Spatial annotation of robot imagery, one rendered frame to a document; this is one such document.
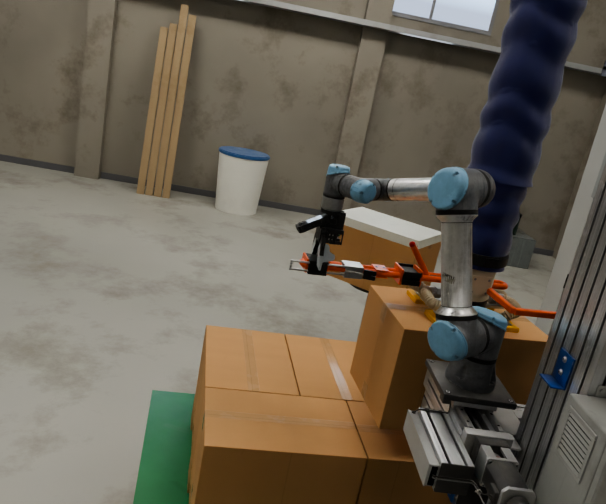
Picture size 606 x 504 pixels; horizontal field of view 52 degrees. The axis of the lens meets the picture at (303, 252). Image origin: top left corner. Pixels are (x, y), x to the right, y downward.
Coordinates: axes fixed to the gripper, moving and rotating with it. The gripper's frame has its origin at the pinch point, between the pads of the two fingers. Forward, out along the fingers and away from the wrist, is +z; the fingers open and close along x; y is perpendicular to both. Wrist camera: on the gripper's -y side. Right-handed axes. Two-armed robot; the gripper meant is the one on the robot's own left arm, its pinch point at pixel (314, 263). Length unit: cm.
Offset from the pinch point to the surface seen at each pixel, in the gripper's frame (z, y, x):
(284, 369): 66, 8, 44
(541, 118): -62, 64, -11
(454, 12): -159, 270, 557
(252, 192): 88, 56, 525
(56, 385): 119, -96, 110
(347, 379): 66, 37, 39
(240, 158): 49, 35, 520
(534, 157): -49, 65, -11
